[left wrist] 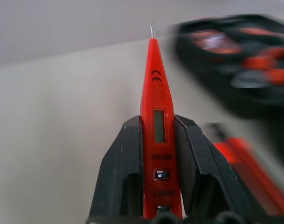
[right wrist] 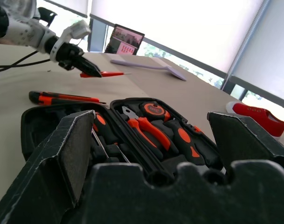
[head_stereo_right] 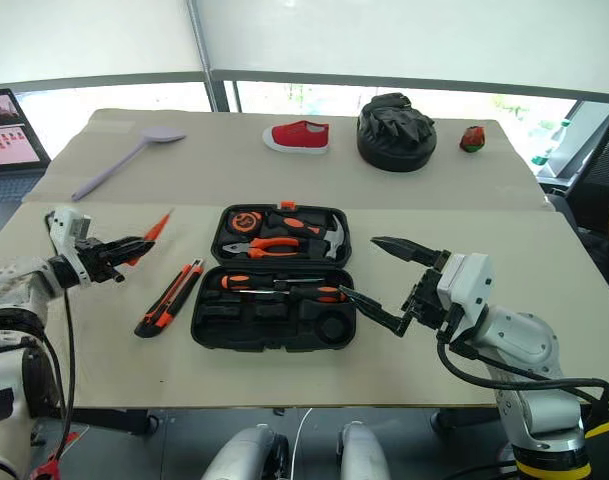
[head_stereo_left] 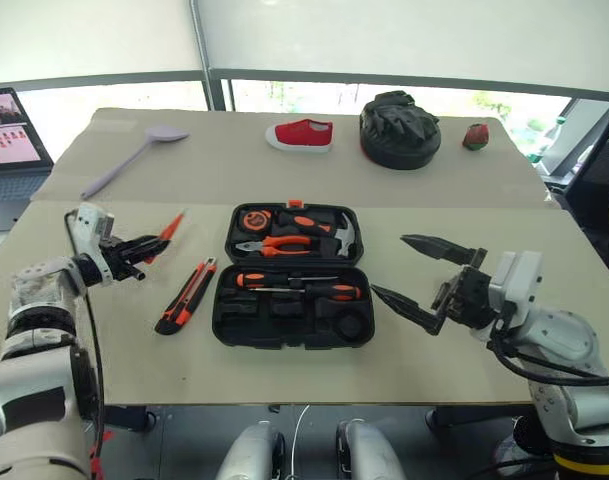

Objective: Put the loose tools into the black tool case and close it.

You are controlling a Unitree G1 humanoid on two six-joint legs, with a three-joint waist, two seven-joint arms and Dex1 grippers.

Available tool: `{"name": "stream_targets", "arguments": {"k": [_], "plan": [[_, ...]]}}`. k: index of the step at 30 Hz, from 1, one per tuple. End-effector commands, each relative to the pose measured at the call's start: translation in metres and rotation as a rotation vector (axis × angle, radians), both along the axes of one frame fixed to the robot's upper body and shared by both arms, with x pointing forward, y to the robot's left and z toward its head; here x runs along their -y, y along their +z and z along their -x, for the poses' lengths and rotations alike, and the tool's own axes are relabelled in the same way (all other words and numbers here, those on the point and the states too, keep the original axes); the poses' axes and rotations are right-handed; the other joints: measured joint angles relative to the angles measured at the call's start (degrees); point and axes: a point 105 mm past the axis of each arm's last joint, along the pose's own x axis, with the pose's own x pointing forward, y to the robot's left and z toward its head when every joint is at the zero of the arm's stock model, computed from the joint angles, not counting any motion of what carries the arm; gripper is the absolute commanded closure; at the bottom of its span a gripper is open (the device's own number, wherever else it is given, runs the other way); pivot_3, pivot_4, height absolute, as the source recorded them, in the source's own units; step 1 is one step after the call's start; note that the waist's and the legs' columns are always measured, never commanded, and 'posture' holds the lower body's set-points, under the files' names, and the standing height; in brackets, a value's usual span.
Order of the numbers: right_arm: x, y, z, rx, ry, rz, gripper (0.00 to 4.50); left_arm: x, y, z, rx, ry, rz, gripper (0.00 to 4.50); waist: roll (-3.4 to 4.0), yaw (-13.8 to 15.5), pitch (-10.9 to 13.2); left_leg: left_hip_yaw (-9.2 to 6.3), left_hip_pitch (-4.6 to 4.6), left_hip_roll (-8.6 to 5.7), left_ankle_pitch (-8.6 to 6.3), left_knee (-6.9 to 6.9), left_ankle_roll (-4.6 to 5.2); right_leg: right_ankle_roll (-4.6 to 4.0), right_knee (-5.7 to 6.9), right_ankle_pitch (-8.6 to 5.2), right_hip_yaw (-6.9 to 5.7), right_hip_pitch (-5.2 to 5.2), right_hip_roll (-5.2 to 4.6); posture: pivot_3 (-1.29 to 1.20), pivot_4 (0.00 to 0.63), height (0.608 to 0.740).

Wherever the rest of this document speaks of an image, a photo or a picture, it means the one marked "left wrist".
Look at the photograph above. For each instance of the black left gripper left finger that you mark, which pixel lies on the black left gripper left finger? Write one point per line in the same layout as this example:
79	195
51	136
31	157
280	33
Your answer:
117	168

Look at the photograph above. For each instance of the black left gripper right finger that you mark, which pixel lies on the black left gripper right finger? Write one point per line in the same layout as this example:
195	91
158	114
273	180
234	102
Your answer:
202	163

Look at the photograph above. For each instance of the red voltage tester pen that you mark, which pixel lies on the red voltage tester pen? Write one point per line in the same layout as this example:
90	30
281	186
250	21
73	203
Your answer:
158	112

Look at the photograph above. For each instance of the black tool case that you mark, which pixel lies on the black tool case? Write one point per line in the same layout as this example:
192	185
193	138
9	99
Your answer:
235	60

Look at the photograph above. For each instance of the red and black hand tool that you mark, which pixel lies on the red and black hand tool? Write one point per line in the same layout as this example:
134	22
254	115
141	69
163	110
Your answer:
246	170

